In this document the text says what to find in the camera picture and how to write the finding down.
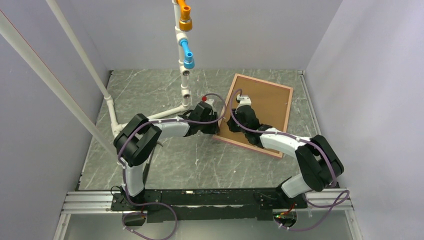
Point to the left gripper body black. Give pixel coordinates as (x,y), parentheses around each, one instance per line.
(211,128)

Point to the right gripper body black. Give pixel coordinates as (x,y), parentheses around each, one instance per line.
(235,127)

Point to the pink photo frame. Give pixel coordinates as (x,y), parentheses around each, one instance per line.
(271,103)

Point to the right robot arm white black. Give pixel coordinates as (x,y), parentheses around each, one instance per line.
(319,165)

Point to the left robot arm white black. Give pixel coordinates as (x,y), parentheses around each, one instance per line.
(135,143)

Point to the white pvc pipe structure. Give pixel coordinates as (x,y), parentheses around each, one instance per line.
(116,128)

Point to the blue pipe nozzle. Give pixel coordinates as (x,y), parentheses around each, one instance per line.
(188,56)

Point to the orange pipe nozzle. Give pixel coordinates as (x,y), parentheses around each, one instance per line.
(185,22)

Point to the white diagonal pole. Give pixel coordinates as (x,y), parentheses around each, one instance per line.
(11,34)

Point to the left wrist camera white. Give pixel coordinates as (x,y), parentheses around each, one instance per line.
(209,101)

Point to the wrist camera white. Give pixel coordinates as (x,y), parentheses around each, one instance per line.
(209,101)
(243,100)

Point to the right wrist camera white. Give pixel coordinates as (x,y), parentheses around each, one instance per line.
(243,100)

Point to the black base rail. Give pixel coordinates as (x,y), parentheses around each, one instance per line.
(210,204)

